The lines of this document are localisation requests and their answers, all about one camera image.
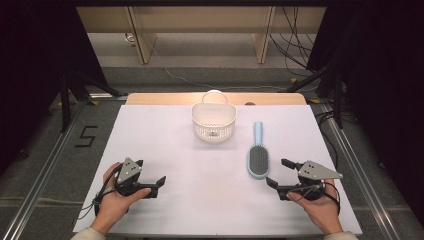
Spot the person's right hand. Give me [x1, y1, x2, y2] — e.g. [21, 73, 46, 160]
[286, 179, 344, 235]

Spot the right hand-held gripper cable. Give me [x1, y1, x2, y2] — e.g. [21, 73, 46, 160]
[292, 181, 342, 216]

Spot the white plastic basket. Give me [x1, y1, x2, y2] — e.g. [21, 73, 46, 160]
[191, 89, 238, 145]

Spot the beige wooden desk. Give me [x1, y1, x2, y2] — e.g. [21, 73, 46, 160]
[75, 6, 327, 65]

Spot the white table sheet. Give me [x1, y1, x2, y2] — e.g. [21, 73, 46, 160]
[72, 104, 364, 236]

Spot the aluminium floor rail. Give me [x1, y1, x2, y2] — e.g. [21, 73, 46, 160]
[1, 100, 90, 240]
[319, 102, 406, 240]

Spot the light blue hairbrush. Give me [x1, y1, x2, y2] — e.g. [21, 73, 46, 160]
[246, 121, 270, 180]

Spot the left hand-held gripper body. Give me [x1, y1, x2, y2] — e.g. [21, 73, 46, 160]
[114, 157, 148, 198]

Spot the black metal stand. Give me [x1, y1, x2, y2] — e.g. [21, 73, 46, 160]
[286, 64, 345, 130]
[59, 65, 128, 133]

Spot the bundle of black cables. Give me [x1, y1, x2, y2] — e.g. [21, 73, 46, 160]
[269, 6, 316, 78]

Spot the left hand-held gripper cable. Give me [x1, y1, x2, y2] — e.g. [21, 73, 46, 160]
[78, 163, 124, 220]

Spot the hand-held gripper cable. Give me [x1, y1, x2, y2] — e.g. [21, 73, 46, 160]
[292, 181, 342, 216]
[78, 163, 124, 220]

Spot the dark curtain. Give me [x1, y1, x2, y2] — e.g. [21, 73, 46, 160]
[306, 0, 424, 229]
[0, 0, 112, 175]

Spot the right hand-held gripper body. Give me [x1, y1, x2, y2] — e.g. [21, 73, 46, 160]
[293, 160, 344, 202]

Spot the person's left hand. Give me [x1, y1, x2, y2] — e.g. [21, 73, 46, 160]
[90, 162, 152, 236]

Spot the white floor cable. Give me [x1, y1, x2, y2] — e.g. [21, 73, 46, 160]
[124, 32, 318, 93]

